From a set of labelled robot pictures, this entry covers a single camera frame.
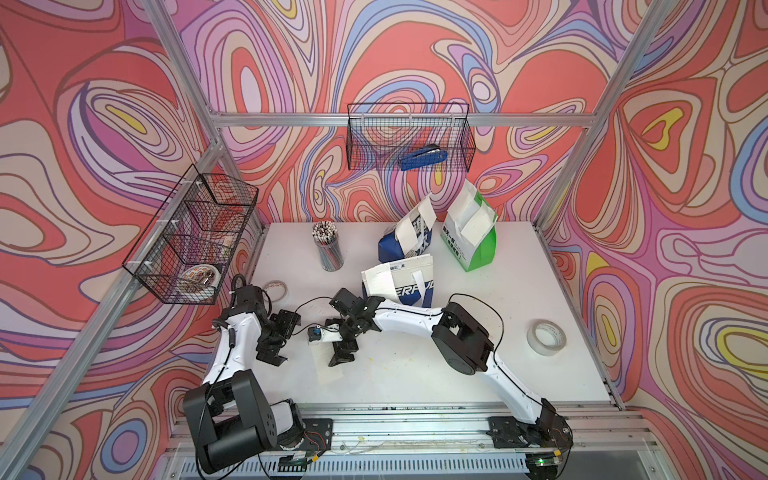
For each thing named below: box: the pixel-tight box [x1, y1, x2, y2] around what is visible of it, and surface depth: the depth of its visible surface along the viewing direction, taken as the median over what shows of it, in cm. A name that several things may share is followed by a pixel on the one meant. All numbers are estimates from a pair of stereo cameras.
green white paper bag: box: [440, 179, 499, 273], surface depth 98 cm
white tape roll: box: [526, 319, 567, 357], surface depth 90 cm
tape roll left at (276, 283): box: [263, 280, 288, 302], surface depth 103 cm
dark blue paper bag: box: [362, 254, 434, 308], surface depth 80 cm
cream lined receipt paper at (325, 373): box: [316, 352, 345, 384], surface depth 86 cm
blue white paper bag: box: [378, 194, 436, 263], surface depth 96 cm
